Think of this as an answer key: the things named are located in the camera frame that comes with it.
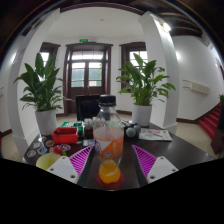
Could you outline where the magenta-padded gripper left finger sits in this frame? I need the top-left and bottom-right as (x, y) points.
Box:
(45, 144), (97, 188)

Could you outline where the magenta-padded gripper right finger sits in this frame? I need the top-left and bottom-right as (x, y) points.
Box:
(130, 144), (180, 186)

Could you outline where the orange drink plastic bottle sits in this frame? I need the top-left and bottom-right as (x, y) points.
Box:
(92, 94), (125, 185)

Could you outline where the small red toy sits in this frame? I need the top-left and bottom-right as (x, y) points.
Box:
(52, 144), (65, 156)

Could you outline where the pale yellow plastic cup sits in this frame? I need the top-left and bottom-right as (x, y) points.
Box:
(35, 152), (63, 171)

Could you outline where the purple round sticker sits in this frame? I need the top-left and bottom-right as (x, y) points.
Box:
(60, 143), (72, 152)

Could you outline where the blue shield sticker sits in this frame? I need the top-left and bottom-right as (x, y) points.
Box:
(37, 146), (48, 156)

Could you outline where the red plastic box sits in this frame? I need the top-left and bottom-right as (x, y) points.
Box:
(51, 126), (80, 145)

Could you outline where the white printed leaflet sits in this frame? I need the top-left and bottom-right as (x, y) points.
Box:
(137, 128), (174, 143)

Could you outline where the green flat box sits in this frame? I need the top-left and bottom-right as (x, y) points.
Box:
(59, 120), (85, 130)

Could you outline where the grey foam microphone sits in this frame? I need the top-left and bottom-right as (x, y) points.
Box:
(125, 126), (137, 139)
(133, 123), (143, 134)

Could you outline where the dark box of white packets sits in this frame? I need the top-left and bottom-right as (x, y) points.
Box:
(83, 117), (98, 139)

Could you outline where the red carpeted staircase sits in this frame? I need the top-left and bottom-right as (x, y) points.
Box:
(198, 104), (224, 140)

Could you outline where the green potted plant white pot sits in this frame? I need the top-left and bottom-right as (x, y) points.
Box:
(13, 52), (68, 136)
(115, 52), (177, 128)

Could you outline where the dark wooden double door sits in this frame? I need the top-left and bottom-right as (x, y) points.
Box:
(63, 42), (114, 115)

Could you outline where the dark framed window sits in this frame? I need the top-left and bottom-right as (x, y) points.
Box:
(119, 41), (149, 101)
(39, 42), (61, 68)

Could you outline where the dark wooden stair post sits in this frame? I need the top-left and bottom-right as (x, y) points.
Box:
(210, 101), (224, 156)

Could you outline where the white wall unit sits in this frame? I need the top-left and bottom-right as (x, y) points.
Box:
(182, 79), (212, 96)

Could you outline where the glowing wall lamp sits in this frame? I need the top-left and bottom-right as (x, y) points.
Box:
(161, 22), (172, 34)

